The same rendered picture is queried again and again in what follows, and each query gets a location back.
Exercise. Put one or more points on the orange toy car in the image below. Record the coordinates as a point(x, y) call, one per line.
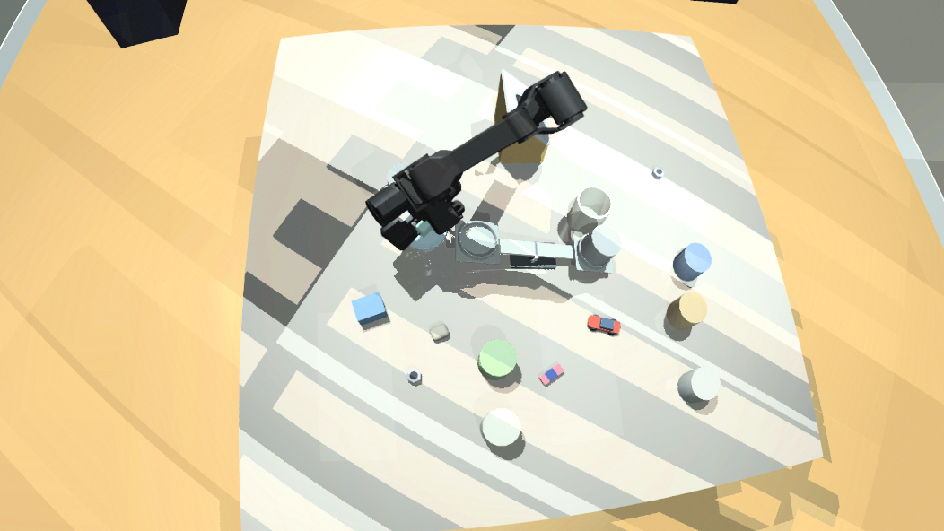
point(595, 322)

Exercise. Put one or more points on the blue cylinder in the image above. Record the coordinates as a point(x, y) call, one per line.
point(691, 262)

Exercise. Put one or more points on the cream cylinder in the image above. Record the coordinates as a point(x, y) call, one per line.
point(687, 310)

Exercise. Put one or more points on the teal-green block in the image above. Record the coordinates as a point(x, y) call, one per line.
point(423, 227)

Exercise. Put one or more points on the light blue box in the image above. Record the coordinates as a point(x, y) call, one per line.
point(369, 308)

